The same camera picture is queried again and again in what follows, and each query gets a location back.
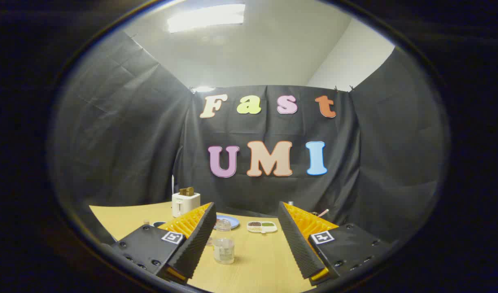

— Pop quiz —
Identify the white divided dish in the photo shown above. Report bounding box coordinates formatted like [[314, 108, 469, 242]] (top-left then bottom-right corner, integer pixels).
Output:
[[247, 221, 278, 234]]

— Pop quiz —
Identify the ceiling light panel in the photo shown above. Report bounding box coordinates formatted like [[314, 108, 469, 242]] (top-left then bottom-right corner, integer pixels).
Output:
[[167, 4, 246, 34]]

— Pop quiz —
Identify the wooden table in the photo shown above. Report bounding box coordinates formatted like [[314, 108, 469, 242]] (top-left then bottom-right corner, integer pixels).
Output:
[[89, 201, 340, 293]]

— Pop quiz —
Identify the clear glass juice bottle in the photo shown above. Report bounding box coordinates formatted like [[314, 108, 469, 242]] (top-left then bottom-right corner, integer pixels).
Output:
[[213, 219, 235, 265]]

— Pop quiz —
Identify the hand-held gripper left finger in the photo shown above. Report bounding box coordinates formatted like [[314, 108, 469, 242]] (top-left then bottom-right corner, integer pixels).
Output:
[[111, 202, 217, 284]]

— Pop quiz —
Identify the blue plate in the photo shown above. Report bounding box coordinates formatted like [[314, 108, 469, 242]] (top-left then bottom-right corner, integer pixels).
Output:
[[215, 214, 240, 230]]

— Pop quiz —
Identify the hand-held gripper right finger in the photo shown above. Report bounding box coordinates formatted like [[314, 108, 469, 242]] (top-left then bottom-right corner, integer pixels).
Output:
[[278, 201, 393, 286]]

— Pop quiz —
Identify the white toaster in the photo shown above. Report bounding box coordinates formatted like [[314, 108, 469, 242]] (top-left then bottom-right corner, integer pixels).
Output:
[[172, 192, 201, 218]]

